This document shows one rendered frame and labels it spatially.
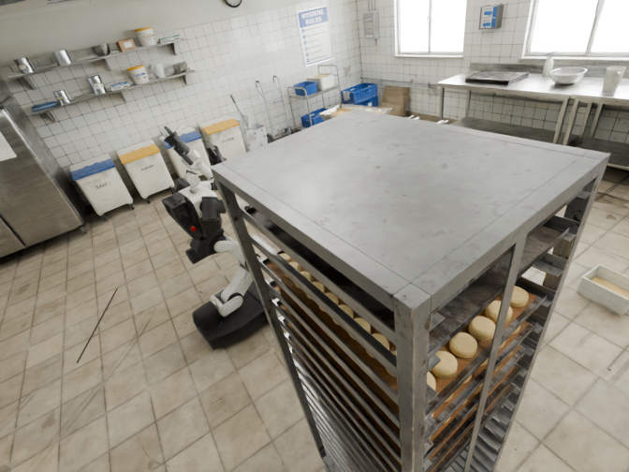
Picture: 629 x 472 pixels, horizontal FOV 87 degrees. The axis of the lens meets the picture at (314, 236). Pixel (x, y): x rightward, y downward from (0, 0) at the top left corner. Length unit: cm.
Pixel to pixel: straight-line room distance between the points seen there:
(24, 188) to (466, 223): 520
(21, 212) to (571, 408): 571
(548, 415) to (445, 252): 210
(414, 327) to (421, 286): 5
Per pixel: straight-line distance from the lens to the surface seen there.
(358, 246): 47
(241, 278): 271
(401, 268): 43
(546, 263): 85
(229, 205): 89
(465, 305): 59
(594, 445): 250
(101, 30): 602
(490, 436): 149
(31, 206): 545
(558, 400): 257
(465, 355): 74
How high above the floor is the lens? 211
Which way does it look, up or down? 35 degrees down
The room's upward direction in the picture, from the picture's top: 12 degrees counter-clockwise
